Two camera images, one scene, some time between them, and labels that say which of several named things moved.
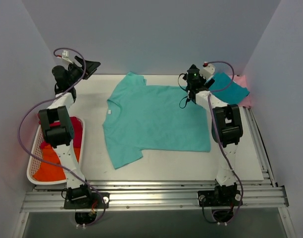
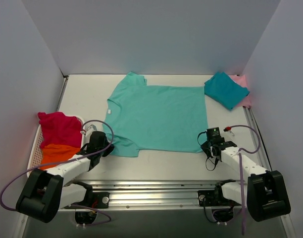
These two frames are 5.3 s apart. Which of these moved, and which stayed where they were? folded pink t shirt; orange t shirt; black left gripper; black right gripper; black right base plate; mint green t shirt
Moved: black right gripper; black left gripper
Stayed: folded pink t shirt; orange t shirt; mint green t shirt; black right base plate
